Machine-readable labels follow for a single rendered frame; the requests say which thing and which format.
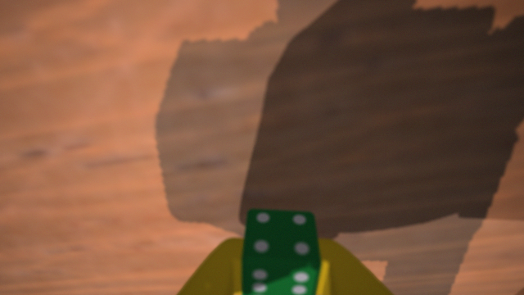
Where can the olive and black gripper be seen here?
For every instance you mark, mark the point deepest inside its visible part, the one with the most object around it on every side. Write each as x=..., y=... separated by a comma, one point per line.
x=341, y=272

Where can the green die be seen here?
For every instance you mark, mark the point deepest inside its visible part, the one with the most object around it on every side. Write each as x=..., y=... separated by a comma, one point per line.
x=280, y=253

